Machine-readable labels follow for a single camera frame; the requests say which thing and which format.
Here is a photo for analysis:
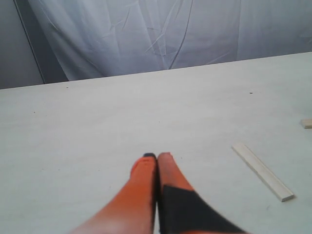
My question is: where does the plain wood stick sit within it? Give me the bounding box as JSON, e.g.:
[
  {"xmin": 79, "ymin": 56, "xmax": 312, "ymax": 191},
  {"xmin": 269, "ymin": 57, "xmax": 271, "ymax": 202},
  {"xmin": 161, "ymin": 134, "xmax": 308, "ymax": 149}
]
[
  {"xmin": 232, "ymin": 143, "xmax": 295, "ymax": 202},
  {"xmin": 300, "ymin": 119, "xmax": 312, "ymax": 129}
]

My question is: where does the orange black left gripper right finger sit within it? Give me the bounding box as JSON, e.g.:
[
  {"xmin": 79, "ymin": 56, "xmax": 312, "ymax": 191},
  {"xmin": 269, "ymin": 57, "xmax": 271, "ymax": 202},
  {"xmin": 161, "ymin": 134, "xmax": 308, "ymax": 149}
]
[{"xmin": 157, "ymin": 153, "xmax": 246, "ymax": 234}]

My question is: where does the white backdrop cloth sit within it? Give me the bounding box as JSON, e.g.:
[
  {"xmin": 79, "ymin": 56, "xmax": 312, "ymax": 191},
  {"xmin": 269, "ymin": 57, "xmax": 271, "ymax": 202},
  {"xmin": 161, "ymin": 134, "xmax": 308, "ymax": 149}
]
[{"xmin": 0, "ymin": 0, "xmax": 312, "ymax": 90}]

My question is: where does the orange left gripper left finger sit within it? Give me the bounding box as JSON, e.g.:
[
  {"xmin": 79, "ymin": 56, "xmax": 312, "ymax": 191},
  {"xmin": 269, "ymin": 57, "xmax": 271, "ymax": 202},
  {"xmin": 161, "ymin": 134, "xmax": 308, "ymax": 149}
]
[{"xmin": 71, "ymin": 153, "xmax": 157, "ymax": 234}]

